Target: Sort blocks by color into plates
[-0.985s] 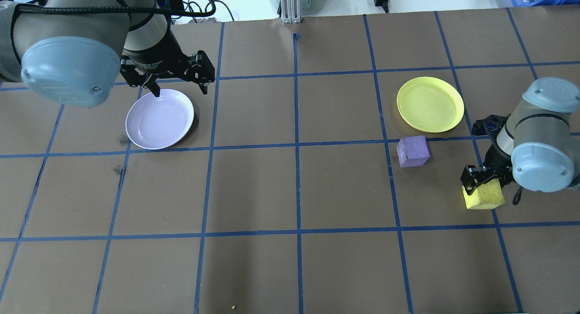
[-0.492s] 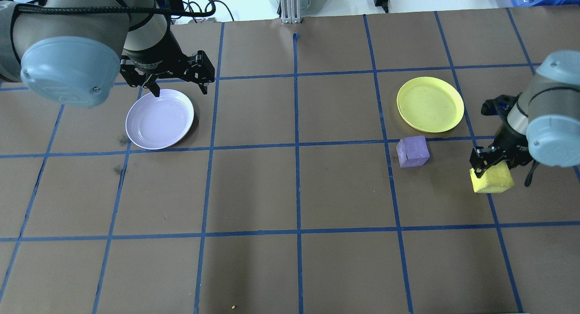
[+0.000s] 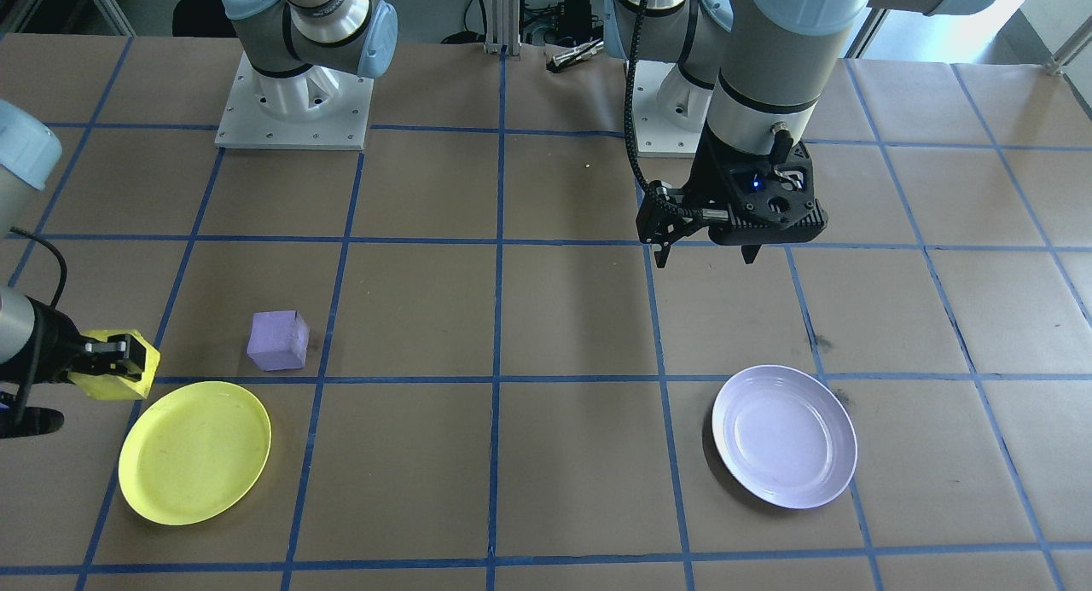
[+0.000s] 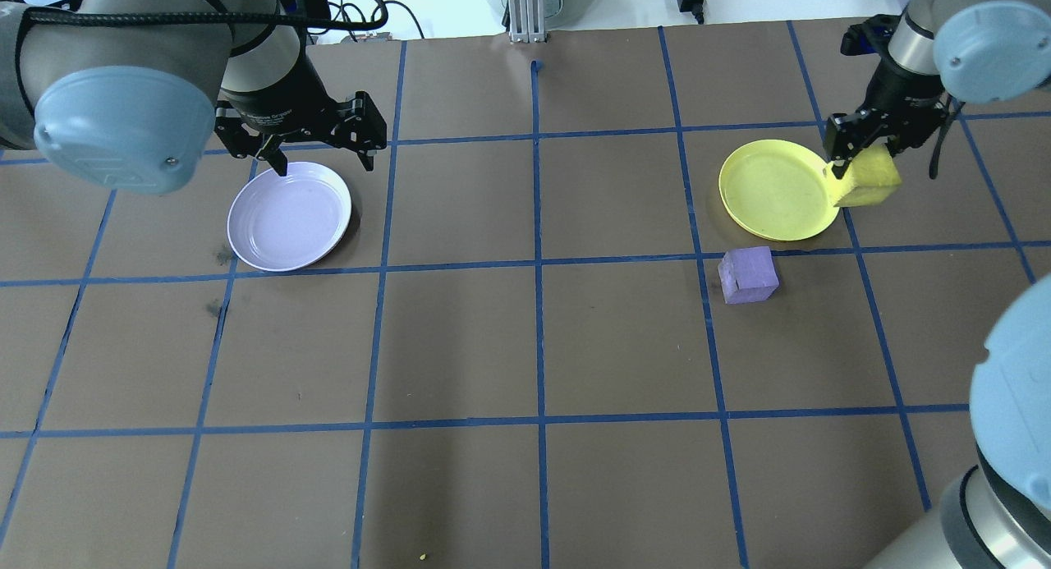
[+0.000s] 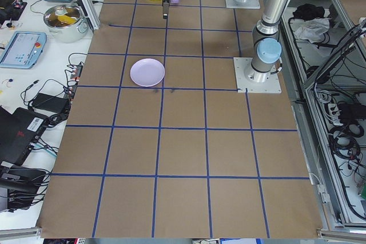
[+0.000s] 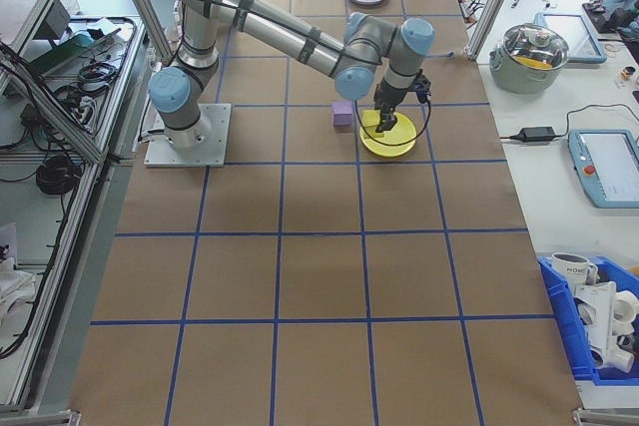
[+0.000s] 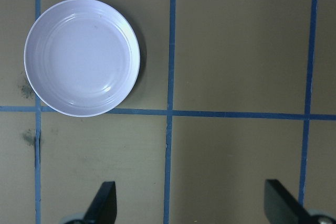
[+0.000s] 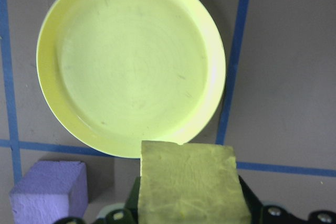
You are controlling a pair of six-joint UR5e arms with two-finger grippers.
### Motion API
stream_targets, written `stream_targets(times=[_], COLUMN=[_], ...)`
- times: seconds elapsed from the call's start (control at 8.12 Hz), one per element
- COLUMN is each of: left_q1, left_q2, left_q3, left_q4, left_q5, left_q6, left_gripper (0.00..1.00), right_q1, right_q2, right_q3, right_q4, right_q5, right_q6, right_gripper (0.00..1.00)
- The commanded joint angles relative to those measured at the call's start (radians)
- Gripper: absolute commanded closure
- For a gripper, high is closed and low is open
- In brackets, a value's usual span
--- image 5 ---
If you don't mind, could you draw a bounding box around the grey cooking pot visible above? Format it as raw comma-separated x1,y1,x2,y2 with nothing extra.
43,3,89,44

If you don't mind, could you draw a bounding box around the white power strip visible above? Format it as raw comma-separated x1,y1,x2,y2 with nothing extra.
317,92,344,127

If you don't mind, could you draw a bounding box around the large black power brick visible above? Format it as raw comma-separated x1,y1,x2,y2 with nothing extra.
30,92,70,113

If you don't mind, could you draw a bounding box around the aluminium extrusion post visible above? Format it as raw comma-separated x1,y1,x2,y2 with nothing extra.
63,0,101,30

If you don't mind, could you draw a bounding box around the black crumpled cloth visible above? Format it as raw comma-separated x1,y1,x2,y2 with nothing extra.
293,3,326,22

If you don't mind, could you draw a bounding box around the glass pot lid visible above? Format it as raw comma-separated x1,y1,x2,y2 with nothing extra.
43,3,83,29

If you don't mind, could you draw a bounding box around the yellow object inside pot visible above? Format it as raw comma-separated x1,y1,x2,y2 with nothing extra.
57,14,77,25

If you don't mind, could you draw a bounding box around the black cable bundle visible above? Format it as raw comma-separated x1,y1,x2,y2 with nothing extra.
328,138,363,161
328,122,364,142

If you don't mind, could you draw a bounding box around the grey metal bracket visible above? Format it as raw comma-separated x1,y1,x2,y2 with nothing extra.
316,183,330,204

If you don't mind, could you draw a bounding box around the black adapter in frame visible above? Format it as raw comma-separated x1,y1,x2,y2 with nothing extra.
338,102,361,121

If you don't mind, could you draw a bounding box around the purple plastic plate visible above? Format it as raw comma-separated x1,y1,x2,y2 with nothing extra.
130,58,166,88

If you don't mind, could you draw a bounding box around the black connector strip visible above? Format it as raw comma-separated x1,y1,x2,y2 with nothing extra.
64,62,85,102

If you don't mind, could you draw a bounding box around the black board with red parts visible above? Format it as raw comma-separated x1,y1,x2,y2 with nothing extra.
10,0,29,11

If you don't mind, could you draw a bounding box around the black device with cables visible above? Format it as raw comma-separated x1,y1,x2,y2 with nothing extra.
0,165,51,213

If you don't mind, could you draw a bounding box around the V-shaped metal bar frame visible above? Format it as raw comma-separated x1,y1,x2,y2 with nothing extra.
280,0,366,232

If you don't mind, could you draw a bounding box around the green circuit board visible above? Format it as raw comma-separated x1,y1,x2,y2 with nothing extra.
357,181,366,202

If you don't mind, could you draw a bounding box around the aluminium extrusion bar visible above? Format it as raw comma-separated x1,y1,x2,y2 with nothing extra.
316,227,366,241
0,226,43,239

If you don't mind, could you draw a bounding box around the white crumpled cloth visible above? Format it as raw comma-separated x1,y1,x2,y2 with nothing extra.
294,17,332,45

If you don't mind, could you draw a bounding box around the black computer with red logo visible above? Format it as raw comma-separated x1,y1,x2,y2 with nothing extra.
0,106,50,167

